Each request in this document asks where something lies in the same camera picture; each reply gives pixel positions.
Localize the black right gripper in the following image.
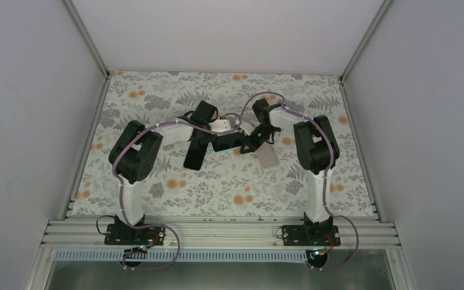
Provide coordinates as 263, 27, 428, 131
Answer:
240, 125, 277, 155

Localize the black smartphone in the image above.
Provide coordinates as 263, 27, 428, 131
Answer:
183, 140, 208, 171

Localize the cream phone case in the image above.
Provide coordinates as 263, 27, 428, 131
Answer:
256, 143, 280, 169

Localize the phone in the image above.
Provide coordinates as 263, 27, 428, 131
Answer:
211, 132, 245, 152

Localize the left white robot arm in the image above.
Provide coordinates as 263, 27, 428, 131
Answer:
105, 101, 219, 245

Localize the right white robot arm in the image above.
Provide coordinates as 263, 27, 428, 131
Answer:
240, 99, 340, 246

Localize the floral patterned table mat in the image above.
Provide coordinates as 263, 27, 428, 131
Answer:
71, 71, 373, 218

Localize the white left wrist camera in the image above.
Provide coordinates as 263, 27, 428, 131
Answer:
209, 118, 233, 133

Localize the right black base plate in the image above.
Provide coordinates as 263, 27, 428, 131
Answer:
281, 225, 341, 247

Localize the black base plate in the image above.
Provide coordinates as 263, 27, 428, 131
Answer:
104, 224, 166, 246
281, 225, 341, 247

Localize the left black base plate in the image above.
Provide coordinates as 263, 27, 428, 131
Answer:
104, 224, 166, 246

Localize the aluminium front rail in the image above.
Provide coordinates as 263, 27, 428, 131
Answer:
41, 218, 401, 250

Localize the white slotted cable duct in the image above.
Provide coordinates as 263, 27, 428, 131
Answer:
54, 248, 307, 263

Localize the aluminium frame left rail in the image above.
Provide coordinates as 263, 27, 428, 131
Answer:
56, 1, 109, 220

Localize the aluminium frame rail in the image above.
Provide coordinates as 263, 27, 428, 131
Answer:
339, 1, 394, 223
56, 1, 109, 220

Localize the aluminium frame right rail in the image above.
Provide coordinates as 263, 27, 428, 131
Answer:
339, 1, 394, 223

